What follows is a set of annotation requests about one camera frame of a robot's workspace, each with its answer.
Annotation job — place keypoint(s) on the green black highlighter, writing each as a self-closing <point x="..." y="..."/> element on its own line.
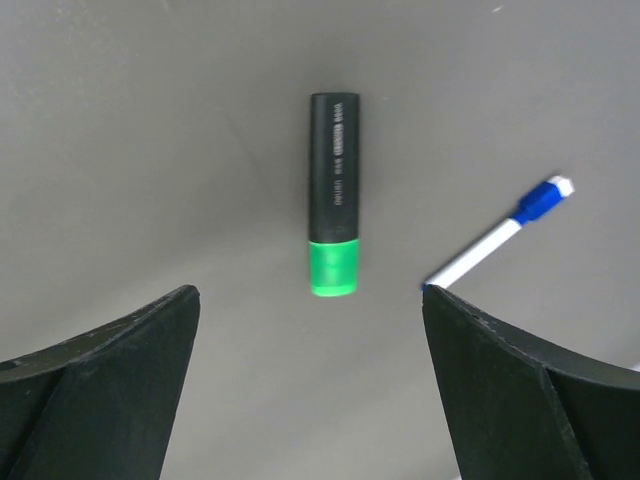
<point x="334" y="193"/>

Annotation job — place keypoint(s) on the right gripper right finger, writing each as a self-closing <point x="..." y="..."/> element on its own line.
<point x="520" y="407"/>

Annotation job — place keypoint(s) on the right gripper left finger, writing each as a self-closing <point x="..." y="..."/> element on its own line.
<point x="102" y="404"/>

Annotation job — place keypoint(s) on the blue white marker pen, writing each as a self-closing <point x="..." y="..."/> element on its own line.
<point x="531" y="207"/>

